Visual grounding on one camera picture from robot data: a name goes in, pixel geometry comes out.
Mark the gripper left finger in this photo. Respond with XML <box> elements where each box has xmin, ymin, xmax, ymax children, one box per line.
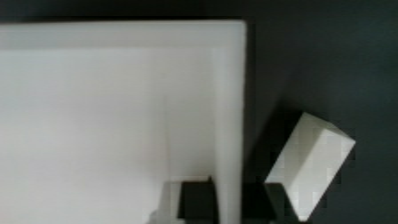
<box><xmin>178</xmin><ymin>180</ymin><xmax>218</xmax><ymax>224</ymax></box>

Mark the white L-shaped fence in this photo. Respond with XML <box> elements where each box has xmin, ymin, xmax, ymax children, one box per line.
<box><xmin>265</xmin><ymin>113</ymin><xmax>355</xmax><ymax>222</ymax></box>

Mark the white drawer cabinet box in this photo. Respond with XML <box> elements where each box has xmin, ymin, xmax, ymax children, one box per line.
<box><xmin>0</xmin><ymin>21</ymin><xmax>247</xmax><ymax>224</ymax></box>

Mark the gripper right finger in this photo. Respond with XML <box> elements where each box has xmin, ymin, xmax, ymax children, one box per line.
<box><xmin>263</xmin><ymin>183</ymin><xmax>297</xmax><ymax>224</ymax></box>

